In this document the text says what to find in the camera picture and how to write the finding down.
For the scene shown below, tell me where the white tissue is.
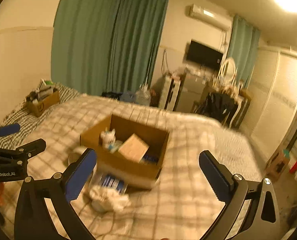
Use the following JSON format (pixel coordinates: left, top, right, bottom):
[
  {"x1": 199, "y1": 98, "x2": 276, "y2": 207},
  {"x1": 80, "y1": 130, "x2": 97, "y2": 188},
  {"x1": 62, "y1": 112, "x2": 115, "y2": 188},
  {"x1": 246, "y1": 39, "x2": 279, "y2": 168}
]
[{"x1": 89, "y1": 186, "x2": 131, "y2": 213}]

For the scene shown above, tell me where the clear jar blue label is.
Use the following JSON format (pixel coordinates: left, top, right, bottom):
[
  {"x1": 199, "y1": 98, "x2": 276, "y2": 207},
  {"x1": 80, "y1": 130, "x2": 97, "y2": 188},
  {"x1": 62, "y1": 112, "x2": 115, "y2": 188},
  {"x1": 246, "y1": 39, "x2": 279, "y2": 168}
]
[{"x1": 91, "y1": 172, "x2": 128, "y2": 194}]

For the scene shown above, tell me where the large cardboard box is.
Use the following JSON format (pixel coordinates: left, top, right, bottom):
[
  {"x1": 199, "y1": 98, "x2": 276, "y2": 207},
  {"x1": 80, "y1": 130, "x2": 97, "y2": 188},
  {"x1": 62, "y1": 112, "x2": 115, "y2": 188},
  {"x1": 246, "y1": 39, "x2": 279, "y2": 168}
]
[{"x1": 80, "y1": 114, "x2": 169, "y2": 190}]

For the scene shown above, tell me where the tape roll with holder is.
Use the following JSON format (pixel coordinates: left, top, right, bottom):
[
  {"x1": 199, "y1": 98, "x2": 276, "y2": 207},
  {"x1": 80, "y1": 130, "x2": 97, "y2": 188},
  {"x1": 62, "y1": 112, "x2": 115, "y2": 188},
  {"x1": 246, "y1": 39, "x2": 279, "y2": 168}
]
[{"x1": 68, "y1": 146, "x2": 87, "y2": 166}]

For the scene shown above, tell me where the small wooden stool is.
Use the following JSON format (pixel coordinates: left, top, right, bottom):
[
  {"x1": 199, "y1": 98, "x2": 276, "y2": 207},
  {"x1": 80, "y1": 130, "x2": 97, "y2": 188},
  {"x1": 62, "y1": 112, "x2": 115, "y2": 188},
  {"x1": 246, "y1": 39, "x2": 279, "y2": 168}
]
[{"x1": 265, "y1": 149, "x2": 290, "y2": 181}]

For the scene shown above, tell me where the small cardboard box with items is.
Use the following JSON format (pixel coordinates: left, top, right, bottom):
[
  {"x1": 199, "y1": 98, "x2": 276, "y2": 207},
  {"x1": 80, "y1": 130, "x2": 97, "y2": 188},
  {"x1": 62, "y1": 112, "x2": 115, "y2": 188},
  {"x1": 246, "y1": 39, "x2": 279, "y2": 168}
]
[{"x1": 25, "y1": 79, "x2": 60, "y2": 117}]

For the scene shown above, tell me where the white toy figure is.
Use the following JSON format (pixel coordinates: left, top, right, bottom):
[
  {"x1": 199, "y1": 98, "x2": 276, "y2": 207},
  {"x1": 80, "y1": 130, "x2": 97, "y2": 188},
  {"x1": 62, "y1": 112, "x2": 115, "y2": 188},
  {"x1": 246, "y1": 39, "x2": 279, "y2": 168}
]
[{"x1": 100, "y1": 128, "x2": 116, "y2": 153}]

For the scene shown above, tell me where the chair with black clothes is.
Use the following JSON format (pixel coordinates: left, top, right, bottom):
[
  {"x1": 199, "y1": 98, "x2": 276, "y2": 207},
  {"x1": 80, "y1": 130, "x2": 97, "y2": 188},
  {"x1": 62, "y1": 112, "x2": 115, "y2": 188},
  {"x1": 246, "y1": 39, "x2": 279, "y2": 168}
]
[{"x1": 191, "y1": 92, "x2": 251, "y2": 129}]

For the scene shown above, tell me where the plaid bed blanket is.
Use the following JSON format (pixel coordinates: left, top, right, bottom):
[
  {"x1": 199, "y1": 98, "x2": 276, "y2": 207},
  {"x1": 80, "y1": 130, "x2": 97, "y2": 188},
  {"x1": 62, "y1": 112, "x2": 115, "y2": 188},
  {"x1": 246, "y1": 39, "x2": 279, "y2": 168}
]
[{"x1": 0, "y1": 84, "x2": 262, "y2": 239}]

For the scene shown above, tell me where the small brown carton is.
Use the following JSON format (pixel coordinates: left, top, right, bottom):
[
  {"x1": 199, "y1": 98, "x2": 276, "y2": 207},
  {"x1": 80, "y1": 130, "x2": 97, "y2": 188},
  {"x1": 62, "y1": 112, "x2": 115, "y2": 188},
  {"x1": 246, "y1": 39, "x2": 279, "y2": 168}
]
[{"x1": 118, "y1": 133, "x2": 149, "y2": 163}]

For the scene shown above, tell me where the white wardrobe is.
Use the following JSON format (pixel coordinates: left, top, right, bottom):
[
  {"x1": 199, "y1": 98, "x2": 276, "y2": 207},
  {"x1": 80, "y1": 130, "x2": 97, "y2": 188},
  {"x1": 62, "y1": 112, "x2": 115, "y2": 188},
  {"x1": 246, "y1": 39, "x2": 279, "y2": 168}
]
[{"x1": 240, "y1": 46, "x2": 297, "y2": 161}]

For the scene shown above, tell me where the green curtain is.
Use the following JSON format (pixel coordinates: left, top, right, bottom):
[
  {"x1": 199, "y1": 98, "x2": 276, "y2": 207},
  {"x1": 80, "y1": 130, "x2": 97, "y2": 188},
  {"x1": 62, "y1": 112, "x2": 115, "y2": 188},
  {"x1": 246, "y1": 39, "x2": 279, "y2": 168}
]
[
  {"x1": 227, "y1": 15, "x2": 261, "y2": 88},
  {"x1": 51, "y1": 0, "x2": 169, "y2": 95}
]

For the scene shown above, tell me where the grey mini fridge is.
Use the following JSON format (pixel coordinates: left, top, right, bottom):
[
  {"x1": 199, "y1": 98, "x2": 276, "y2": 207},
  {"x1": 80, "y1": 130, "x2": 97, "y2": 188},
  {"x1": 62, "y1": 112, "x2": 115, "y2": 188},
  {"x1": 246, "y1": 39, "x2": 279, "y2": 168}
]
[{"x1": 175, "y1": 74, "x2": 206, "y2": 113}]

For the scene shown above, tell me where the large water bottle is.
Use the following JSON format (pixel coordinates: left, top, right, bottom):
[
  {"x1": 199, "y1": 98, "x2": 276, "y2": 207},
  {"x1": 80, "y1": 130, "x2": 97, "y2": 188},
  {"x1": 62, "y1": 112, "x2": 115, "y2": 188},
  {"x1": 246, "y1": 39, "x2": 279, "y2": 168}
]
[{"x1": 135, "y1": 84, "x2": 151, "y2": 106}]

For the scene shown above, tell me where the white oval mirror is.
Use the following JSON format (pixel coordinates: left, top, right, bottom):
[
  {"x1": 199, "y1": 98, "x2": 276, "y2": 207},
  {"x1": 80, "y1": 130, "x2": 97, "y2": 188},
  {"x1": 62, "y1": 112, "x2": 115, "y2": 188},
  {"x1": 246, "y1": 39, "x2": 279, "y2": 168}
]
[{"x1": 217, "y1": 57, "x2": 237, "y2": 84}]

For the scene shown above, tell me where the white drawer cabinet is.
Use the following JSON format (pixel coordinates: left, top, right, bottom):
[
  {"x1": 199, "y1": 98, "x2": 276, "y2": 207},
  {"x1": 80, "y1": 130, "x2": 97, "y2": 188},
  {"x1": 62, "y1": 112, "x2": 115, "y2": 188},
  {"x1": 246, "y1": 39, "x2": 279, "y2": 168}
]
[{"x1": 158, "y1": 75, "x2": 181, "y2": 111}]

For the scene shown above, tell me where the white air conditioner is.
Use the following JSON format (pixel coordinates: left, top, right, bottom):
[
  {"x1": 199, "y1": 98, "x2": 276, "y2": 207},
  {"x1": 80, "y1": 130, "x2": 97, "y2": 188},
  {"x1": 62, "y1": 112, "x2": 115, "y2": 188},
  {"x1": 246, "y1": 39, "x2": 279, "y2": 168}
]
[{"x1": 189, "y1": 4, "x2": 232, "y2": 31}]

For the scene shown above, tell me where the black wall television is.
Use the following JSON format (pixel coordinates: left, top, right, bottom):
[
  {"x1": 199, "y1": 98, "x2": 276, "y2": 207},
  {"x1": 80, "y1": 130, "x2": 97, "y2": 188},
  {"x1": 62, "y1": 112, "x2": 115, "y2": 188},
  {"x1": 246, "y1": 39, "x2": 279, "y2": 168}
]
[{"x1": 186, "y1": 40, "x2": 223, "y2": 71}]

